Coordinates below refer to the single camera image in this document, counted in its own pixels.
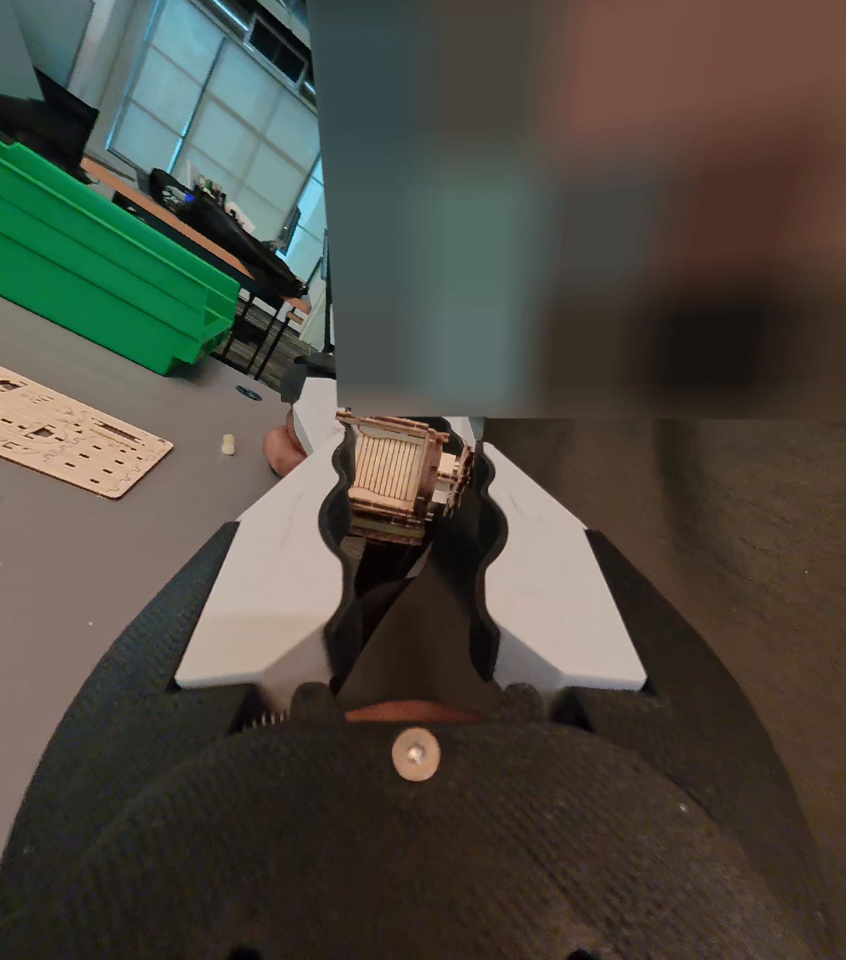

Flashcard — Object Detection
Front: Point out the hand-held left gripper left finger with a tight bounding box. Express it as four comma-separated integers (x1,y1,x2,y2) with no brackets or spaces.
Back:
174,420,365,705

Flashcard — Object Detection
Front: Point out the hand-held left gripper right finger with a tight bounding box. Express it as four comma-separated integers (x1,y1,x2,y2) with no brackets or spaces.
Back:
459,441,650,693

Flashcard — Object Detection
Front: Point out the small wooden model assembly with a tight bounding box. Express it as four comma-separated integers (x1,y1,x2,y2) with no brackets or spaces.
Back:
336,408,478,546

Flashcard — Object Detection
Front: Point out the grey desk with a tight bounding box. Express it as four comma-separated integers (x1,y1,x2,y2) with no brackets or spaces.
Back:
0,268,341,960

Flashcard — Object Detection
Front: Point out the person's right hand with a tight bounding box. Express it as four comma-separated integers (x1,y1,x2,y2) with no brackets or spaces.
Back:
263,423,311,478

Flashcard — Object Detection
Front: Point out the wooden table with black legs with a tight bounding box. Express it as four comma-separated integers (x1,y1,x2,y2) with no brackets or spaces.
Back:
81,156,313,378

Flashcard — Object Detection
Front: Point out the black bag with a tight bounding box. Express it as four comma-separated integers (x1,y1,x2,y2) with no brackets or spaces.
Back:
148,168,305,295

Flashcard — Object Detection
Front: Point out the person's olive shirt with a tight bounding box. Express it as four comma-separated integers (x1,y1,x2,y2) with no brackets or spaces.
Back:
351,416,846,960

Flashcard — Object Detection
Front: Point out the pale wooden puzzle sheet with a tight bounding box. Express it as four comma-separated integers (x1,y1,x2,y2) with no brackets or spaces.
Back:
0,339,174,501

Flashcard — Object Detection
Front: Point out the green plastic bin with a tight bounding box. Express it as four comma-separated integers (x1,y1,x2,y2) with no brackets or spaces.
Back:
0,99,241,378

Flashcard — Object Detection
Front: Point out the large glass window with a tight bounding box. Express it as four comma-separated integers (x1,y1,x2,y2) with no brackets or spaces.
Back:
104,0,328,252

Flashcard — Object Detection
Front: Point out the black monitor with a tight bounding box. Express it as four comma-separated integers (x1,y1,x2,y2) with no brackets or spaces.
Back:
0,66,100,183

